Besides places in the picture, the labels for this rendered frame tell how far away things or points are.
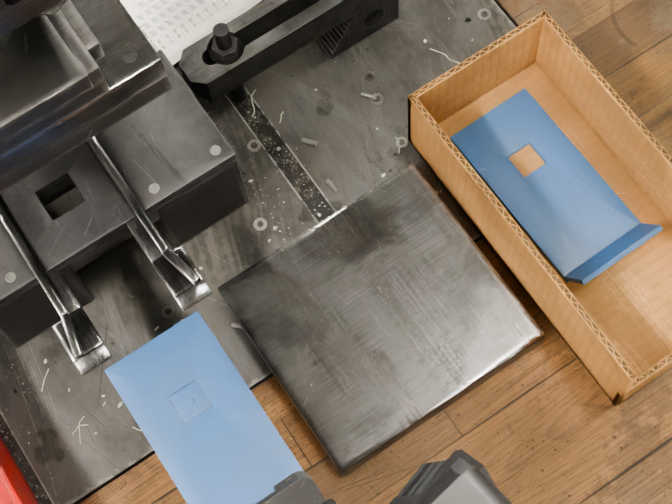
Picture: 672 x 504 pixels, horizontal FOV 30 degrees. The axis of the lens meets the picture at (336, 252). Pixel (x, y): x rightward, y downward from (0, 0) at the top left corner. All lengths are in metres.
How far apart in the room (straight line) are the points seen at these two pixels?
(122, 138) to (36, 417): 0.21
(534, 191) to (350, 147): 0.14
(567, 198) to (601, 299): 0.08
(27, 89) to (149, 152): 0.21
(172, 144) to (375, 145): 0.17
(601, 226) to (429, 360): 0.16
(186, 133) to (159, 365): 0.17
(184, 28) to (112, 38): 0.23
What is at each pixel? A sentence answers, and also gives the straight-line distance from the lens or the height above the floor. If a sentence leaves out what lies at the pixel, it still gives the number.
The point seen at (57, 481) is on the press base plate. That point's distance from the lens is 0.90.
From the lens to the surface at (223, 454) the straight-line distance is 0.79.
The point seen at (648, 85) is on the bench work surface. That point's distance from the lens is 0.99.
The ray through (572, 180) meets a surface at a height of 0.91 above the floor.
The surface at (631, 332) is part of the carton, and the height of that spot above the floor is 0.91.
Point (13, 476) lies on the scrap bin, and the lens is 0.87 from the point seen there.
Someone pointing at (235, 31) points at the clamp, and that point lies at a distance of 0.92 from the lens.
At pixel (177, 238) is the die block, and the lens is 0.92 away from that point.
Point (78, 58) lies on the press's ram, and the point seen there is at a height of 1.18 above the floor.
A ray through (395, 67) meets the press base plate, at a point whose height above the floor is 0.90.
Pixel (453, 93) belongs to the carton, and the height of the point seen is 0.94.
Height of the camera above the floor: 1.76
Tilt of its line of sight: 69 degrees down
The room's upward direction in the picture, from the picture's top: 9 degrees counter-clockwise
